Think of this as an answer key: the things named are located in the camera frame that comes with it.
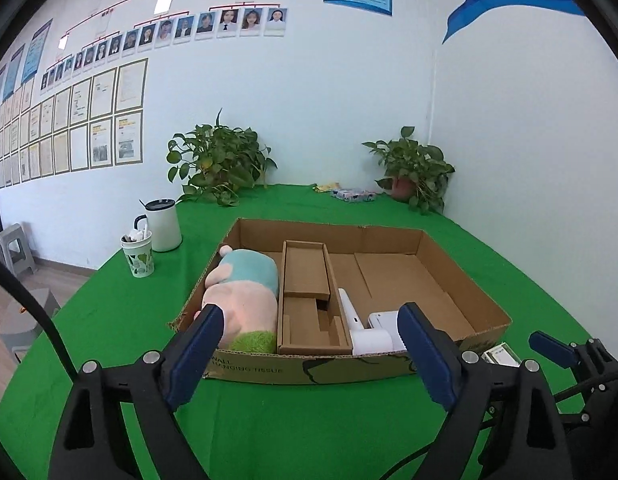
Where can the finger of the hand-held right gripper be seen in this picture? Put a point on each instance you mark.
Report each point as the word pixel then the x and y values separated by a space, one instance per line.
pixel 549 345

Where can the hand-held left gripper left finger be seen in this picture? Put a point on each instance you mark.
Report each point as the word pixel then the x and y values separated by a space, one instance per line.
pixel 194 360

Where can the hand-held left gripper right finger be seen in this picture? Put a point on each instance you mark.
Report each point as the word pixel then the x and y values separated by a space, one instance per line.
pixel 429 355

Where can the white case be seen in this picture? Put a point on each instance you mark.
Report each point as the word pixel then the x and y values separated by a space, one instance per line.
pixel 384 321

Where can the white handheld device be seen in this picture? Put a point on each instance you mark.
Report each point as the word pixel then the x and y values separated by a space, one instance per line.
pixel 371 342

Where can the large cardboard box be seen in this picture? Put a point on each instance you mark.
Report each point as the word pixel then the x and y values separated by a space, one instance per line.
pixel 414 280

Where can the narrow brown cardboard box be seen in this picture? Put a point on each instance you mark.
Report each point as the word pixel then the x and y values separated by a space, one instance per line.
pixel 304 270

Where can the green and white carton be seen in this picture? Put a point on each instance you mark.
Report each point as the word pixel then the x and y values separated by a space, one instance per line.
pixel 504 355

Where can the pink pig plush toy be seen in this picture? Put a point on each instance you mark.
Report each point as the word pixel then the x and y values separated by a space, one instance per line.
pixel 244 300

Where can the green leaf patterned cup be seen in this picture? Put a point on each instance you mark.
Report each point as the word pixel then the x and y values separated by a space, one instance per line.
pixel 139 260

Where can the green tablecloth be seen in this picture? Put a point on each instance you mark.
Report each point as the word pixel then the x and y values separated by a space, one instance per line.
pixel 299 430

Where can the white mug with black lid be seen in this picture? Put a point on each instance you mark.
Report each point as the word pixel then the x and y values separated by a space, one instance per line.
pixel 164 225

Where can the grey plastic stool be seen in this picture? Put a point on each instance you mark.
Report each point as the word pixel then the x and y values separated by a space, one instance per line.
pixel 26 317
pixel 19 247

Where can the patterned tissue packet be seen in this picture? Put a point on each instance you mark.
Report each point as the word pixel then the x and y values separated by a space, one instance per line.
pixel 354 195

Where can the small leafy potted plant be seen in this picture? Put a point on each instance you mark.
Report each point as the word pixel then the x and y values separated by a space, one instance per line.
pixel 409 165

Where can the yellow snack packet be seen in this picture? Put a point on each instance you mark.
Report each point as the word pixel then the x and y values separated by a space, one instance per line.
pixel 325 188

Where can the large leafy potted plant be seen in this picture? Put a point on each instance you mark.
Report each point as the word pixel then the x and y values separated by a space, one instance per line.
pixel 219 160

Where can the row of portrait photos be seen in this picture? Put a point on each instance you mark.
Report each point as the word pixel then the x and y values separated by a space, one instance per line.
pixel 189 27

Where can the wall of framed certificates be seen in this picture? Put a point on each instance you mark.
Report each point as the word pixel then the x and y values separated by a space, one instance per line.
pixel 89 125

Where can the blue framed wall notice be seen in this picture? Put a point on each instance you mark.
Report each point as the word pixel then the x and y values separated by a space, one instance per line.
pixel 13 75
pixel 36 50

